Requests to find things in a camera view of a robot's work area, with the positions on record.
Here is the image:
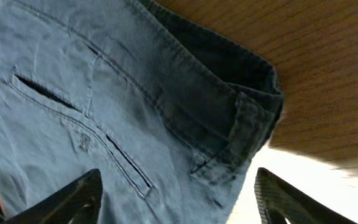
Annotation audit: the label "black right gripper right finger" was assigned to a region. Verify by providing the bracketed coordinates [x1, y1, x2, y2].
[254, 167, 356, 224]

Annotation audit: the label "dark blue denim shorts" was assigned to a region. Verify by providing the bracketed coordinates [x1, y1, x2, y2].
[0, 0, 283, 223]

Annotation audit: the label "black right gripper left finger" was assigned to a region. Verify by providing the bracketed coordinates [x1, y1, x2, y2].
[4, 169, 103, 224]

